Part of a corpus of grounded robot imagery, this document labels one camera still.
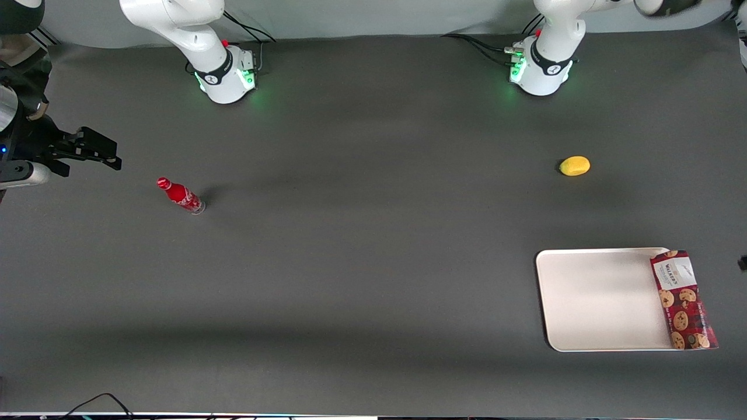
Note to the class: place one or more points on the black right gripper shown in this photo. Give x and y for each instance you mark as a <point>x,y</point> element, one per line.
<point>36,142</point>

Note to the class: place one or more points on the red cookie box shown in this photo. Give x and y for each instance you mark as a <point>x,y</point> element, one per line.
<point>683,303</point>

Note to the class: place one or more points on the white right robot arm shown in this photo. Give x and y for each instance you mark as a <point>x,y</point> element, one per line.
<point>192,35</point>

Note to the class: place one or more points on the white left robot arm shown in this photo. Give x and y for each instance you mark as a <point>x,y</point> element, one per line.
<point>551,55</point>

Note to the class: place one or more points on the white plastic tray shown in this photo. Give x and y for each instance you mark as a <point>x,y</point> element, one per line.
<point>598,300</point>

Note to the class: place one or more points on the red cola bottle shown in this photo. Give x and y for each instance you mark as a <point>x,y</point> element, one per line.
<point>181,196</point>

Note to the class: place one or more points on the yellow lemon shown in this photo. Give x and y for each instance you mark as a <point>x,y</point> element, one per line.
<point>575,166</point>

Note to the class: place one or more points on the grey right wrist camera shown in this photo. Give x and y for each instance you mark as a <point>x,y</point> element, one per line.
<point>23,174</point>

